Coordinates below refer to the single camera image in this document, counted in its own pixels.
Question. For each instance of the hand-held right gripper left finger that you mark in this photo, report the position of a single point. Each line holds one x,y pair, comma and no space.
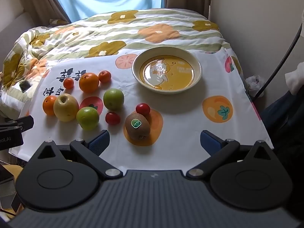
101,141

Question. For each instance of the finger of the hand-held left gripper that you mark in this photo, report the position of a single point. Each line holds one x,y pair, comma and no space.
23,122

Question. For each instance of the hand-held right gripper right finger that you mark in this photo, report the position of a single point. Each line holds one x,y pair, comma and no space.
210,142

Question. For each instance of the red cherry tomato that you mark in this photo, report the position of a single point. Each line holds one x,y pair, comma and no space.
142,108
112,118

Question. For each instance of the green apple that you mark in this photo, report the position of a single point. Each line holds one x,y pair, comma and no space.
113,99
87,118

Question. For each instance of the orange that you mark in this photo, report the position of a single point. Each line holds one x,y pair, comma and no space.
89,83
48,105

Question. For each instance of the brown kiwi with green sticker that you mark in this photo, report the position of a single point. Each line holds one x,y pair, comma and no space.
137,127

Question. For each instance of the yellow apple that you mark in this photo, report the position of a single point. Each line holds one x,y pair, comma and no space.
66,108

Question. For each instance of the small mandarin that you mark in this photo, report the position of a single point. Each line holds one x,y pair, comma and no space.
68,83
104,76

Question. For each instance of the cream bowl with yellow inside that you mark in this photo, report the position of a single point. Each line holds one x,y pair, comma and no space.
166,72

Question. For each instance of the small black device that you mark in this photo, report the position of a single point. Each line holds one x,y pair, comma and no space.
24,86

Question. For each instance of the white fruit printed cloth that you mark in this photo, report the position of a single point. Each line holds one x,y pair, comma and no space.
180,116

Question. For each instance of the cardboard box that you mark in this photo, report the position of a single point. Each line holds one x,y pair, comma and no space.
8,185

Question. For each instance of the clear plastic bag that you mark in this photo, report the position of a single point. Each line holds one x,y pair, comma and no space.
254,83

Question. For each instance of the dark clothing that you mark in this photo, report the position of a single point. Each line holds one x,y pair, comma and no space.
285,128

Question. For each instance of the floral striped blanket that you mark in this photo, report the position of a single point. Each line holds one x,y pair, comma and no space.
95,28

